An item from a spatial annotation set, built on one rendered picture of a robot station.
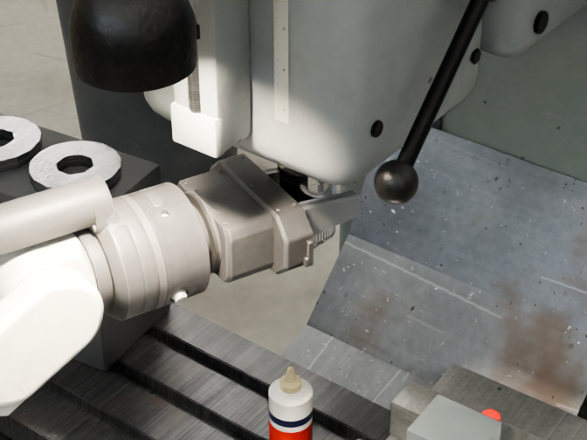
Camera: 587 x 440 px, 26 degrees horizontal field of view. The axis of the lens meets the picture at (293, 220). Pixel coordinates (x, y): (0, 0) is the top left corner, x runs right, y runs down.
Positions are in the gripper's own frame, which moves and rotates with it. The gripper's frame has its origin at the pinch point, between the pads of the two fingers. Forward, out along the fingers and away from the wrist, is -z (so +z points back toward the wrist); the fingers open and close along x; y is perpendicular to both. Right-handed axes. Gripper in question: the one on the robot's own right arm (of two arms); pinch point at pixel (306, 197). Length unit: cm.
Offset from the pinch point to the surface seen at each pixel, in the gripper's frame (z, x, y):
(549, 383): -28.8, -1.8, 31.4
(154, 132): -63, 166, 97
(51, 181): 10.9, 28.4, 10.6
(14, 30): -71, 284, 122
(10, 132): 10.8, 39.2, 10.7
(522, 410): -17.3, -9.9, 23.2
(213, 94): 11.3, -6.3, -15.4
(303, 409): -0.3, 0.1, 23.0
